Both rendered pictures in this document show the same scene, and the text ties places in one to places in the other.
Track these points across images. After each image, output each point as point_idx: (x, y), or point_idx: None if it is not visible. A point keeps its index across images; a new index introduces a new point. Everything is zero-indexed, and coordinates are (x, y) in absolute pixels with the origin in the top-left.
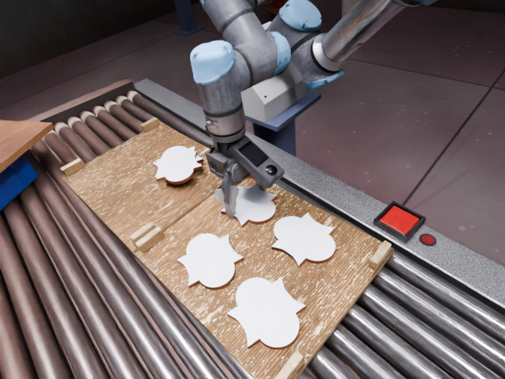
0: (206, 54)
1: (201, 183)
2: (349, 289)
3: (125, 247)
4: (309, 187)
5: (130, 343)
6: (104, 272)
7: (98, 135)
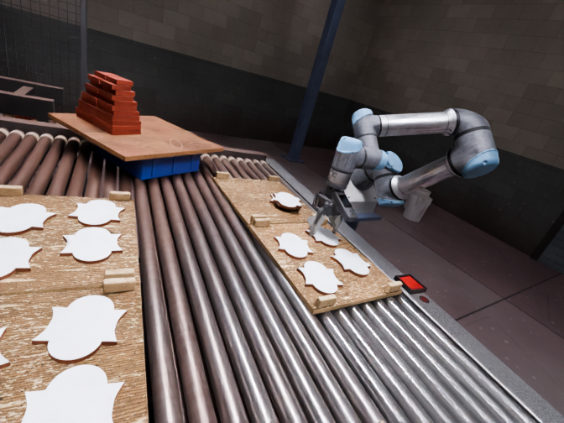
0: (350, 139)
1: (296, 216)
2: (370, 292)
3: None
4: (360, 248)
5: None
6: (227, 225)
7: None
